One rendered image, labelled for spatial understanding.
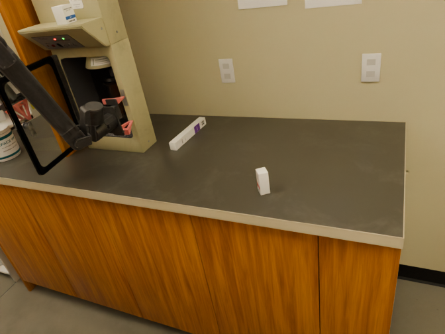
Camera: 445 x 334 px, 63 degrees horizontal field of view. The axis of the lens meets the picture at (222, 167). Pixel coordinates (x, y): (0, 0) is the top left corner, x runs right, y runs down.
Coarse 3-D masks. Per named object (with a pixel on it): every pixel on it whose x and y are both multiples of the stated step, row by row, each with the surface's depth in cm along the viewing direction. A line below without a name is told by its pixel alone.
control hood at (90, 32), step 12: (48, 24) 138; (72, 24) 127; (84, 24) 125; (96, 24) 129; (24, 36) 138; (36, 36) 136; (72, 36) 131; (84, 36) 130; (96, 36) 130; (60, 48) 143; (72, 48) 142
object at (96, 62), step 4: (96, 56) 147; (100, 56) 147; (104, 56) 147; (88, 60) 149; (92, 60) 147; (96, 60) 147; (100, 60) 147; (104, 60) 147; (108, 60) 147; (88, 64) 149; (92, 64) 148; (96, 64) 147; (100, 64) 147; (104, 64) 147; (108, 64) 147; (88, 68) 150; (92, 68) 148; (96, 68) 148; (100, 68) 147
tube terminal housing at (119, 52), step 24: (48, 0) 137; (96, 0) 129; (120, 24) 140; (96, 48) 140; (120, 48) 141; (120, 72) 143; (144, 120) 160; (96, 144) 171; (120, 144) 164; (144, 144) 161
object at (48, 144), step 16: (48, 64) 148; (48, 80) 148; (0, 96) 128; (16, 96) 134; (16, 112) 134; (32, 112) 141; (16, 128) 134; (48, 128) 149; (32, 144) 141; (48, 144) 149; (64, 144) 157; (32, 160) 142; (48, 160) 149
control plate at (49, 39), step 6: (42, 36) 135; (48, 36) 134; (54, 36) 134; (60, 36) 133; (66, 36) 132; (42, 42) 141; (48, 42) 140; (54, 42) 139; (60, 42) 138; (66, 42) 137; (72, 42) 136; (78, 42) 135; (48, 48) 145; (54, 48) 144
